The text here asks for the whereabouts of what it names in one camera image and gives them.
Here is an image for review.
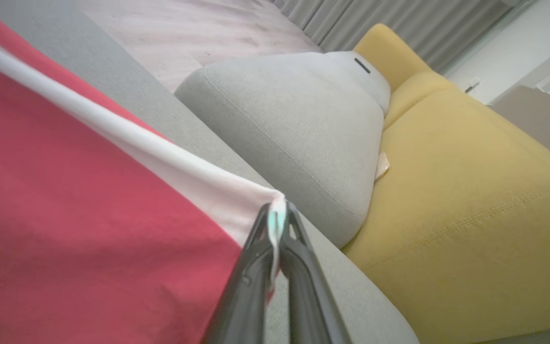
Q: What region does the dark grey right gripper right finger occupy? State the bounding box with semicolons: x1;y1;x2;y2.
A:
280;202;352;344

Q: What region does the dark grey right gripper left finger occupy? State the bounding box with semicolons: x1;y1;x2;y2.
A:
201;203;276;344

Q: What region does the red white basketball jersey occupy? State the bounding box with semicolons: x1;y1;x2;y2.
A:
0;0;287;344

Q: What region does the beige sofa tag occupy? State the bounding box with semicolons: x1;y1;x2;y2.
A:
374;152;391;181

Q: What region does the grey sofa end cushion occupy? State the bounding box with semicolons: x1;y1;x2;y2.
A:
174;50;392;249

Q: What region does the large yellow sofa backrest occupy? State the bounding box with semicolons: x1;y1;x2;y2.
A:
342;72;550;344

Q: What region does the small yellow sofa armrest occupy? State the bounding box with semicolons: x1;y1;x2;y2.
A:
353;23;433;82

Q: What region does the grey pleated curtain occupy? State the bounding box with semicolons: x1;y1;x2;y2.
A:
273;0;526;75

